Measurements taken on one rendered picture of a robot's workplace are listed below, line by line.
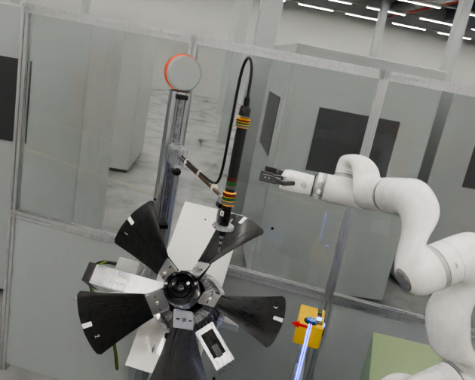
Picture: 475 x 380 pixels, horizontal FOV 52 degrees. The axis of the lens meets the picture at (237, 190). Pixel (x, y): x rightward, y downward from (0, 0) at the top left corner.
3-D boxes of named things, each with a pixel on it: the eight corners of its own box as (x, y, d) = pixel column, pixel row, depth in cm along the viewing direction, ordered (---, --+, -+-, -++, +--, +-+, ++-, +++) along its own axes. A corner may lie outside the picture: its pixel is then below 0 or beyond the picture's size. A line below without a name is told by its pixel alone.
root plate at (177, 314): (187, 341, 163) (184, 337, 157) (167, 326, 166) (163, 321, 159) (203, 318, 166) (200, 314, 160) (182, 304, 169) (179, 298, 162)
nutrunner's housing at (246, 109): (214, 232, 160) (239, 94, 149) (225, 232, 162) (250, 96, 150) (218, 237, 157) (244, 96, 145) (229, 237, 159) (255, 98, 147)
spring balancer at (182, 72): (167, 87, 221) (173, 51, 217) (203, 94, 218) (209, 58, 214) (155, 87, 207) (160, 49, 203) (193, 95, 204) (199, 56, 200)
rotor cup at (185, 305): (189, 325, 168) (184, 317, 156) (157, 301, 172) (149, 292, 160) (213, 290, 173) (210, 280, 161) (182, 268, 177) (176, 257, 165)
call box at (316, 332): (295, 326, 202) (301, 303, 199) (319, 332, 200) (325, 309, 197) (291, 345, 187) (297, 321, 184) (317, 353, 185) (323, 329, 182)
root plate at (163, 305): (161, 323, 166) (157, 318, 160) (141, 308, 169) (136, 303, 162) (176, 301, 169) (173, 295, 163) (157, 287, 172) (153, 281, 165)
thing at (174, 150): (164, 160, 215) (167, 142, 213) (179, 161, 218) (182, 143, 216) (170, 166, 206) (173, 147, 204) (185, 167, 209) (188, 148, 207)
